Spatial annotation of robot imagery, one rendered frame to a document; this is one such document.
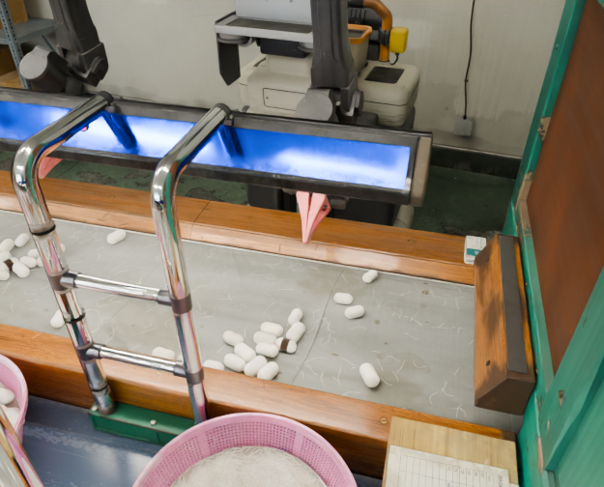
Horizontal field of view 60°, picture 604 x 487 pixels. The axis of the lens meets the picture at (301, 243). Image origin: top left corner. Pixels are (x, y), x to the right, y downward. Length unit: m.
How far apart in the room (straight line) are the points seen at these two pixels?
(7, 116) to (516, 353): 0.70
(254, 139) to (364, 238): 0.45
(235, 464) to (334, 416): 0.14
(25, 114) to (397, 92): 1.08
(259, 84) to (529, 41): 1.58
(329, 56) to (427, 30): 1.88
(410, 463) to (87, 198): 0.84
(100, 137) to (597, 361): 0.58
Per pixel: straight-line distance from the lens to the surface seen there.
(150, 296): 0.60
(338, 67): 0.86
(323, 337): 0.84
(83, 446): 0.86
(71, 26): 1.12
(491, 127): 2.83
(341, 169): 0.59
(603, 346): 0.51
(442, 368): 0.82
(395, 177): 0.58
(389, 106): 1.59
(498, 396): 0.71
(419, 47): 2.74
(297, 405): 0.73
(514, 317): 0.75
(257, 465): 0.72
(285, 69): 1.39
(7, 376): 0.89
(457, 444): 0.71
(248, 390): 0.74
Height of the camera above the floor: 1.35
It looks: 37 degrees down
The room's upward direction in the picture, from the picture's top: straight up
